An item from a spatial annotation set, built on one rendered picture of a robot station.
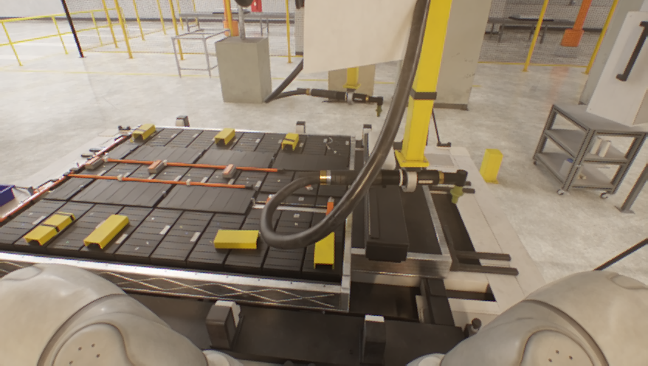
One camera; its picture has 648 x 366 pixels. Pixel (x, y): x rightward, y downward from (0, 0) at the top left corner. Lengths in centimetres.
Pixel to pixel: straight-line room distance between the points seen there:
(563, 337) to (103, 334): 48
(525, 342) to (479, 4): 544
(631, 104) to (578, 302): 298
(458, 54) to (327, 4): 522
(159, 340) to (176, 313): 89
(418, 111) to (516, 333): 58
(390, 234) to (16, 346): 100
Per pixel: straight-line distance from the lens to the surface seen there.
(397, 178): 96
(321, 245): 124
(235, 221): 144
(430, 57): 84
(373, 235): 119
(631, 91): 345
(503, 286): 156
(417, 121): 89
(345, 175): 94
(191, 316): 132
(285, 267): 121
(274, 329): 122
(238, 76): 582
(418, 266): 134
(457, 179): 103
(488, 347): 46
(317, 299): 120
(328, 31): 58
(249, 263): 125
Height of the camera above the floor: 190
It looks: 30 degrees down
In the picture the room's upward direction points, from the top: 1 degrees clockwise
